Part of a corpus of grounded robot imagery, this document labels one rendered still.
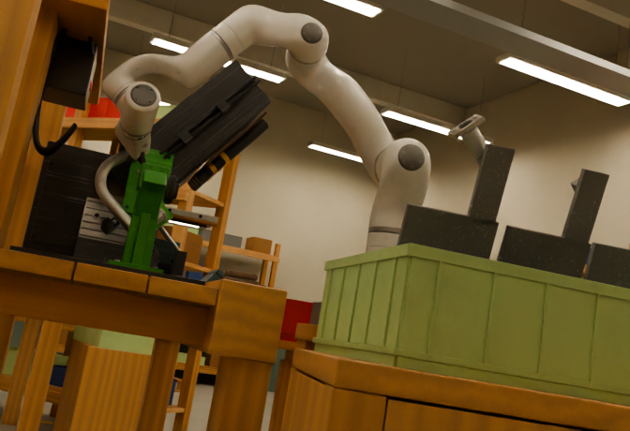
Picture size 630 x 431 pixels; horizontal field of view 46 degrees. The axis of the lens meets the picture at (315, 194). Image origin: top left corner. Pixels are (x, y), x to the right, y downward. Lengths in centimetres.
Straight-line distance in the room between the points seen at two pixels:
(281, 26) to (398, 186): 49
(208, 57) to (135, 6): 792
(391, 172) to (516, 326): 78
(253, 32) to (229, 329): 79
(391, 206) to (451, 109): 945
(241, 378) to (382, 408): 61
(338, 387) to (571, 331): 38
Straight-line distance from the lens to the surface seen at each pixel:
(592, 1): 759
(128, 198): 213
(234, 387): 153
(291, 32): 187
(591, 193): 129
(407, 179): 181
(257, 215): 1183
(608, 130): 898
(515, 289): 112
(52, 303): 157
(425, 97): 1105
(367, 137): 191
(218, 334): 151
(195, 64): 190
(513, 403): 102
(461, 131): 119
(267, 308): 153
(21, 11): 160
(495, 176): 119
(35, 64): 197
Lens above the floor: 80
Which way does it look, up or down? 11 degrees up
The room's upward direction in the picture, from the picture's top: 10 degrees clockwise
